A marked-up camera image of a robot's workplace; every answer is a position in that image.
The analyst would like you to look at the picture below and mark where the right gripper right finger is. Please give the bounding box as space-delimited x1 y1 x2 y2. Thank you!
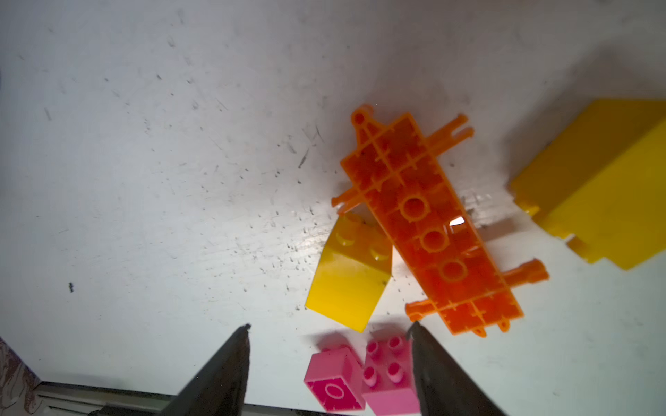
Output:
407 322 505 416

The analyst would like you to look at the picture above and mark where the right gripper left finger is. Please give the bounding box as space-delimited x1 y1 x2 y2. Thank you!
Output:
160 324 251 415

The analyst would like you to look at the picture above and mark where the pink lego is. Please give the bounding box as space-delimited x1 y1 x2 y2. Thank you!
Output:
304 345 366 413
362 336 421 415

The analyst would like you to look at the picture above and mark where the yellow square lego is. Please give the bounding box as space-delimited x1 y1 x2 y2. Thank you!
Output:
305 213 393 333
510 100 665 270

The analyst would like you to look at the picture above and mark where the orange fence lego piece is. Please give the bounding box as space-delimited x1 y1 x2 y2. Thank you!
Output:
331 105 549 337

